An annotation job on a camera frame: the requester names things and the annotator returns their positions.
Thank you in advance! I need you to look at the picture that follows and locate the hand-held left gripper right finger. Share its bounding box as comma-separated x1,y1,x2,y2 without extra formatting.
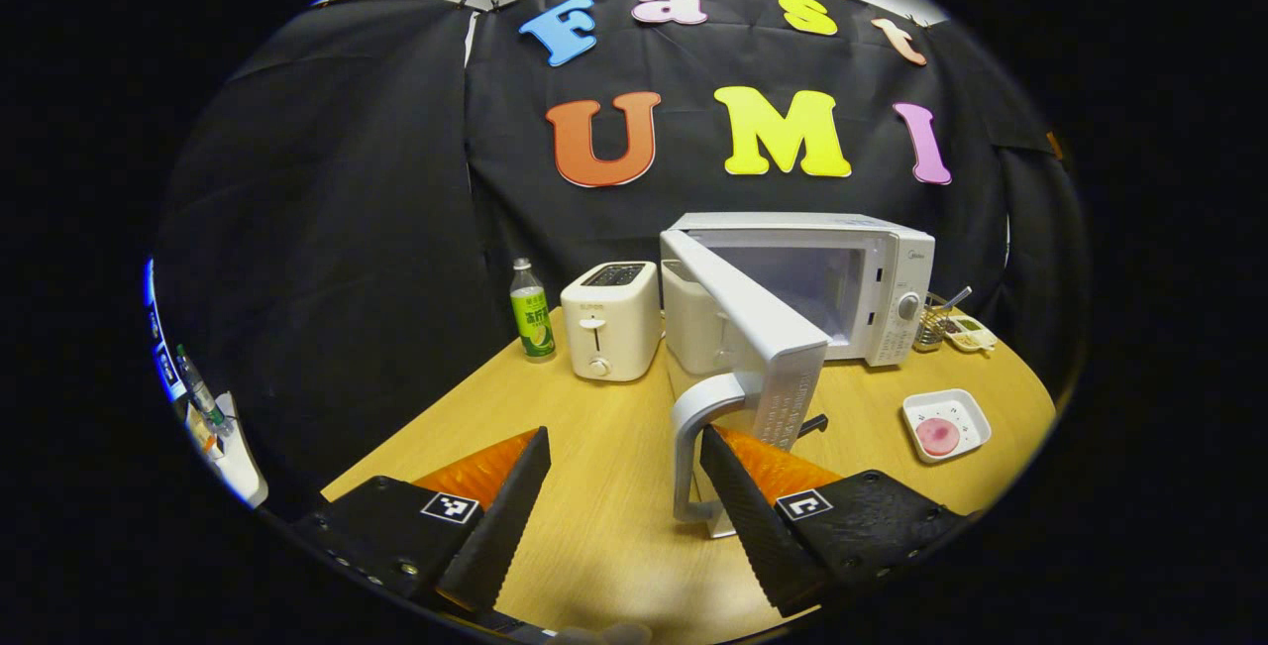
699,424,982,618

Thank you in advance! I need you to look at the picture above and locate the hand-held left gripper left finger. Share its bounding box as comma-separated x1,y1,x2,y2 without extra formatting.
287,427,552,616

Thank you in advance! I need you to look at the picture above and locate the pink round food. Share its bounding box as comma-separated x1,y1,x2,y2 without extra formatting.
915,417,962,458

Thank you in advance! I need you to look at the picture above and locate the white microwave oven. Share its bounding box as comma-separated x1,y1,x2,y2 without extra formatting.
659,212,936,540

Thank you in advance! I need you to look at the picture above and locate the white square plate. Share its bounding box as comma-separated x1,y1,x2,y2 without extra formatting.
901,388,993,465

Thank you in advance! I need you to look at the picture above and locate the green label drink bottle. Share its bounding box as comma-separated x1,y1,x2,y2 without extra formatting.
509,258,558,364

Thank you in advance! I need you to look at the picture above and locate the white toaster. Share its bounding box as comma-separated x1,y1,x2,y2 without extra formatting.
560,261,663,383

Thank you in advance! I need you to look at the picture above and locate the white side table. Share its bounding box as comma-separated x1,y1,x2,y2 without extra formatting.
183,389,269,509

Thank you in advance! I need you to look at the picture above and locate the white divided condiment tray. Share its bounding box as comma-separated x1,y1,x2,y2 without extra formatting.
941,313,999,355

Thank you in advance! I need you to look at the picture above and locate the dark slim bottle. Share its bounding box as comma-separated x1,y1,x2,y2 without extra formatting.
176,345,224,428

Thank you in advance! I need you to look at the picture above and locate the black backdrop cloth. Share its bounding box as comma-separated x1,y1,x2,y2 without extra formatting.
154,0,1091,517

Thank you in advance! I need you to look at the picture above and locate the wire mesh cup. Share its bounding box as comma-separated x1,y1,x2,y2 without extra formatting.
913,293,952,354

